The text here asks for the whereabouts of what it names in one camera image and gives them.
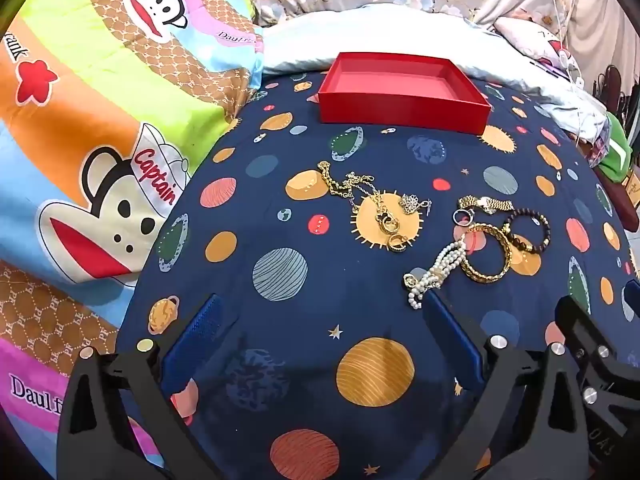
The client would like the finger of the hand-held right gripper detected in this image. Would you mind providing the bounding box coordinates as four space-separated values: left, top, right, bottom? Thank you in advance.
622 280 640 321
555 294 640 407

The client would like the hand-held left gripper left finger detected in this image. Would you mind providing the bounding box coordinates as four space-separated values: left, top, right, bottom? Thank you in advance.
56 292 239 480

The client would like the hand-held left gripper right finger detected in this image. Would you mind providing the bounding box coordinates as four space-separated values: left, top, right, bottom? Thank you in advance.
420 291 587 480

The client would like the gold bangle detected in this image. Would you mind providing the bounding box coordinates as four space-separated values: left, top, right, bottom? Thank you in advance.
459 223 514 285

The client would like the pearl bracelet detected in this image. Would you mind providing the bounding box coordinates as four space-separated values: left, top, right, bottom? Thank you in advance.
403 240 469 311

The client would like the dark bead bracelet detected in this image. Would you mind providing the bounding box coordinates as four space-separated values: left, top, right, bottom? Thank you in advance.
502 208 551 255

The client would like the thin gold pendant necklace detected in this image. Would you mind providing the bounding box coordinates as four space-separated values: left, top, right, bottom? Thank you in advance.
345 172 402 234

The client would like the gold link bracelet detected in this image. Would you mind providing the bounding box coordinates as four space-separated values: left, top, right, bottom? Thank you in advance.
458 195 515 215

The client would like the silver flower pendant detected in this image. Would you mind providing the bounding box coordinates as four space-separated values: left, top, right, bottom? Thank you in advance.
398 192 434 216

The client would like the thick gold chain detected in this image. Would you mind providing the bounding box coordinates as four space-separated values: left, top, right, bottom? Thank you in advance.
317 160 361 204

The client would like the red box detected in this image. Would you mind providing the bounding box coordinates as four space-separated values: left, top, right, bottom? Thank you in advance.
318 52 493 136

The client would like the navy planet print sheet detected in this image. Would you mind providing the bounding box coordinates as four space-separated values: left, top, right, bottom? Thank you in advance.
116 67 639 480

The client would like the green cloth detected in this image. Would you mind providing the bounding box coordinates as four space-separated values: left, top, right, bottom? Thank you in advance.
596 110 634 184

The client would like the dark chair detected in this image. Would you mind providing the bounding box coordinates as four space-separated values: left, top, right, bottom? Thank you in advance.
592 64 640 127

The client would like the colourful monkey print quilt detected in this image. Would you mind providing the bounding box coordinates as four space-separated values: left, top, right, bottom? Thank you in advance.
0 0 267 480

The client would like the white pink pillow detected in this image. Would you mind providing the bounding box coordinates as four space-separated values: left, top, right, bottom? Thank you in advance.
492 15 585 82

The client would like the white cable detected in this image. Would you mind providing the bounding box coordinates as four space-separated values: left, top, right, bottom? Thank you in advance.
549 0 583 88

